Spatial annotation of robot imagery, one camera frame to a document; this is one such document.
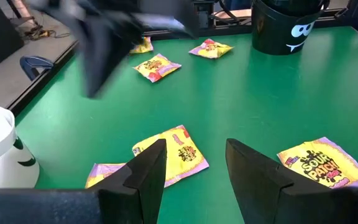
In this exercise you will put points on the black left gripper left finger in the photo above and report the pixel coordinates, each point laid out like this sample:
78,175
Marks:
129,199

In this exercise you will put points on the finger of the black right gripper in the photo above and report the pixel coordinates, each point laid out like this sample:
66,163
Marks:
126,46
96,62

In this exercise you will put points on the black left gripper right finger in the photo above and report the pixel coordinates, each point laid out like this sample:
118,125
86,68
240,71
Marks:
266,199

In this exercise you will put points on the black bucket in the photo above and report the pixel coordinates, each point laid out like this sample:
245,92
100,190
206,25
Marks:
275,34

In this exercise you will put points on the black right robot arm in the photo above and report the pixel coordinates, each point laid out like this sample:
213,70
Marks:
172,15

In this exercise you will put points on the black table clamp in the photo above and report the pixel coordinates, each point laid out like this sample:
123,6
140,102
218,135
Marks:
34,63

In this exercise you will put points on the green table mat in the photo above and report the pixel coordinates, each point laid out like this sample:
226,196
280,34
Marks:
228,102

